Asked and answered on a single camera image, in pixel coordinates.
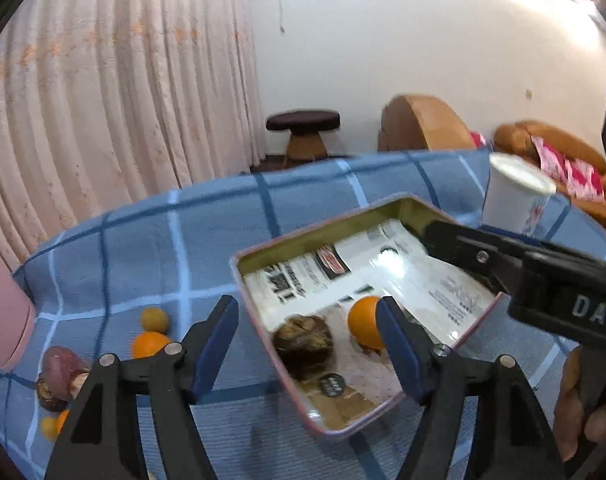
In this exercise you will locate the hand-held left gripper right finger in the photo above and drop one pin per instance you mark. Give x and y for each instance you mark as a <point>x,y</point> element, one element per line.
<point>395,352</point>

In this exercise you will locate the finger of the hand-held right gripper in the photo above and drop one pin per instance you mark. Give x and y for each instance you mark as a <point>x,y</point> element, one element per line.
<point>463,250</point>

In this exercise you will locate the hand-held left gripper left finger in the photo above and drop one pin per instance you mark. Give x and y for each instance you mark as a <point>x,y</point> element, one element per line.
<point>214,352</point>

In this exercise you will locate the orange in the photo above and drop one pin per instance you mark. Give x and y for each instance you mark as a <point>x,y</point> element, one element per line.
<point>63,421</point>
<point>150,345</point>
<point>364,325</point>

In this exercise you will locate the pink rectangular tin box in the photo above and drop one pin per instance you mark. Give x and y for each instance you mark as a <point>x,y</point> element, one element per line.
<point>263,320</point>

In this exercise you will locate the small yellow fruit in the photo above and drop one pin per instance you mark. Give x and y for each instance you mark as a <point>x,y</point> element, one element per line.
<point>48,426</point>
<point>154,319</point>

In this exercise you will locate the large dark brown taro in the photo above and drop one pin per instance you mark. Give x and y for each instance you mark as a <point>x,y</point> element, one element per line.
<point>303,342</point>

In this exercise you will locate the purple sweet potato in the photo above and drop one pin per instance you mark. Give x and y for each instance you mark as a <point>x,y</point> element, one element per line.
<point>58,366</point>

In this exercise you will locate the small brown taro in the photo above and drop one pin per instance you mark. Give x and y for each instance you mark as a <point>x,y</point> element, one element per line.
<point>50,402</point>

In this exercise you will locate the person's right hand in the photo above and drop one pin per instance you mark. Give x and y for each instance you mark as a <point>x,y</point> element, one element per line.
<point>570,410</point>

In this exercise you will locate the printed paper sheet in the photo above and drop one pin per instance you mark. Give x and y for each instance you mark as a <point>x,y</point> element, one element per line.
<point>423,280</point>

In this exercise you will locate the white cartoon print cup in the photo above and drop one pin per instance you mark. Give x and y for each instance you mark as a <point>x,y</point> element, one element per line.
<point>508,200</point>

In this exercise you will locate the pink and dark blanket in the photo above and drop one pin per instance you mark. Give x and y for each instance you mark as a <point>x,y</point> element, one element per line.
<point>478,139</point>

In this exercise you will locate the blue checked cloth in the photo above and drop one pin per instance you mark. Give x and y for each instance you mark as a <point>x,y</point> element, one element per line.
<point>183,240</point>

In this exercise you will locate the pink floral blanket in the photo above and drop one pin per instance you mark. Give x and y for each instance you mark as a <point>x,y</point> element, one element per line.
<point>575,172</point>

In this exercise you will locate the brown leather sofa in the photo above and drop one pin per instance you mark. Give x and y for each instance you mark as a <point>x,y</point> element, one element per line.
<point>513,137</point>

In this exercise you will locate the brown leather armchair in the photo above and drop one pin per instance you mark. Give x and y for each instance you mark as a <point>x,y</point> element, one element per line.
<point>423,125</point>

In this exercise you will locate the dark round stool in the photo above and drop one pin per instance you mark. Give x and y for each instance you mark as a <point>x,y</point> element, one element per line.
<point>303,121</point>

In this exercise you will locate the pink cup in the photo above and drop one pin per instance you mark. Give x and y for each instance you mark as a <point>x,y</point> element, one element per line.
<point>5,310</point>

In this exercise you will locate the pink embroidered curtain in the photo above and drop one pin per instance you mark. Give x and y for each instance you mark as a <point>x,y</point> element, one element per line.
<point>108,85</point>

